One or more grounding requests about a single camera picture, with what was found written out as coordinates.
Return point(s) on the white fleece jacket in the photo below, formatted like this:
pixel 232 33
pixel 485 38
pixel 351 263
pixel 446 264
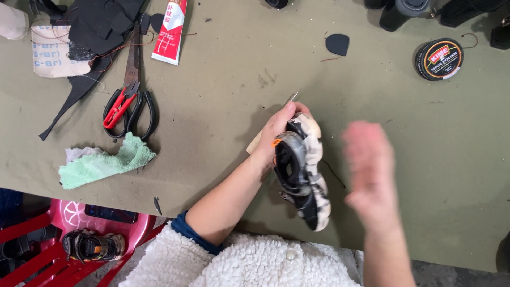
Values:
pixel 255 263

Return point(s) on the pile of black leather pieces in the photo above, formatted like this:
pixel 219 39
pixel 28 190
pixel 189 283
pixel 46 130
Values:
pixel 101 24

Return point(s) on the camouflage child sandal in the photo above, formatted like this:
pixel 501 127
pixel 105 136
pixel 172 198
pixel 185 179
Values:
pixel 306 171
pixel 93 246

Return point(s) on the small black leather scrap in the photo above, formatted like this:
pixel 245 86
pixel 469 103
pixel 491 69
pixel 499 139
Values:
pixel 157 205

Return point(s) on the black smartphone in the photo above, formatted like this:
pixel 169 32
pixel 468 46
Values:
pixel 111 214

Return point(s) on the long black leather strip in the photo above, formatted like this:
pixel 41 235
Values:
pixel 77 89

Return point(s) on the black bag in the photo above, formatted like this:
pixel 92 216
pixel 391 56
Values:
pixel 470 10

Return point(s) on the person's right hand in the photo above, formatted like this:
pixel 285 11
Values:
pixel 370 171

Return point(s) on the beige printed insole piece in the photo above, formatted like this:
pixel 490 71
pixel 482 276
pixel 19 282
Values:
pixel 54 58

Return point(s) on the brown thread loop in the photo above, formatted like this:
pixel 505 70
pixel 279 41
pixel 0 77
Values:
pixel 474 40

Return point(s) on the grey rag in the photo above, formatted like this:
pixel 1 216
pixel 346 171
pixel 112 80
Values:
pixel 81 152

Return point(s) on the person's right fingers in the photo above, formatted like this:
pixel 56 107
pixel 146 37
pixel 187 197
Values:
pixel 366 143

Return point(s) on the person's left fingers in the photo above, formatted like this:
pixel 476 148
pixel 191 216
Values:
pixel 297 107

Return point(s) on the black thread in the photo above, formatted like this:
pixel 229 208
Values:
pixel 334 174

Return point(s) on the small black leather patch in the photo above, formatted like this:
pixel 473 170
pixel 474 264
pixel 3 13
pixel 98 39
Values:
pixel 338 44

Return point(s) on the dark oval leather patch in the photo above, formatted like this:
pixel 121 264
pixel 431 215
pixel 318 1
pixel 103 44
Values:
pixel 157 22

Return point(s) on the red plastic chair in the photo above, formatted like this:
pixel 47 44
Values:
pixel 44 271

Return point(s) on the black cylindrical bottle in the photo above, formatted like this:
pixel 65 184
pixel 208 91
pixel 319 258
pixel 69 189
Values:
pixel 400 12

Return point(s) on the person's left hand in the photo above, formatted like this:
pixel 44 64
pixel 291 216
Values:
pixel 275 129

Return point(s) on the small black round object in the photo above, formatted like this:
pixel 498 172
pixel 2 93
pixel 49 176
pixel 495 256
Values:
pixel 277 3

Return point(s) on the olive green table cloth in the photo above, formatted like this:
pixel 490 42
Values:
pixel 239 59

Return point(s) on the black round polish tin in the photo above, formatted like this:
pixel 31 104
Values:
pixel 439 59

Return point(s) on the green terry cloth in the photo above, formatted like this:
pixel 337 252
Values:
pixel 107 163

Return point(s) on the red and white glue tube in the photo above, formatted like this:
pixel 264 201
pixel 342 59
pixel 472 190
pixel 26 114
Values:
pixel 170 32

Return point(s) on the plain beige insole piece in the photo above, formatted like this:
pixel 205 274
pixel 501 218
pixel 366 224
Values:
pixel 12 22

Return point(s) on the red thread snips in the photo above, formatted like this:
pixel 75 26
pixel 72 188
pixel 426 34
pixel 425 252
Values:
pixel 118 107

